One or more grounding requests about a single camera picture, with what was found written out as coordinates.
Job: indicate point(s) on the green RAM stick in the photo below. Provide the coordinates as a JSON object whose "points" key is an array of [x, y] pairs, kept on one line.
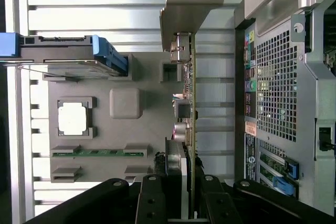
{"points": [[99, 152]]}

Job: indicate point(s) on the grey parts rack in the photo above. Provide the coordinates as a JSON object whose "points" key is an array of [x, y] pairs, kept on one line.
{"points": [[155, 103]]}

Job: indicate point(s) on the open black PC case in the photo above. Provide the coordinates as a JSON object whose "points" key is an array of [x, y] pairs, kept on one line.
{"points": [[288, 77]]}

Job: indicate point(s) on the silver CPU chip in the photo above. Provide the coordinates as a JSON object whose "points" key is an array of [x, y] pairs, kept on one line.
{"points": [[72, 116]]}

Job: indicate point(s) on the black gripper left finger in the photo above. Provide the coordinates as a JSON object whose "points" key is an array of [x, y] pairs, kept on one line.
{"points": [[149, 200]]}

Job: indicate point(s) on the hard disk in blue caddy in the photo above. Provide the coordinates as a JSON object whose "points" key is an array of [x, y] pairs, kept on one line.
{"points": [[65, 48]]}

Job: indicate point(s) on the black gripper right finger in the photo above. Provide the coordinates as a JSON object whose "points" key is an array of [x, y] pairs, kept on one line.
{"points": [[220, 203]]}

